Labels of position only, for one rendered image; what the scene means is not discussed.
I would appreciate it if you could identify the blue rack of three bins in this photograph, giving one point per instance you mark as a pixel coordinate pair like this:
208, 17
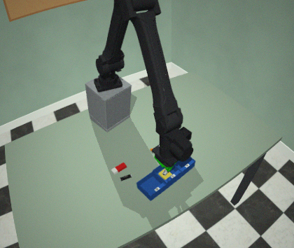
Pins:
148, 184

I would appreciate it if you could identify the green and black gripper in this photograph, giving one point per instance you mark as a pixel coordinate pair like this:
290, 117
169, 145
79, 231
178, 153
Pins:
164, 157

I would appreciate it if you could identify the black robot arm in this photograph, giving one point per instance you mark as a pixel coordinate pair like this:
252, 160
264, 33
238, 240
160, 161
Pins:
168, 116

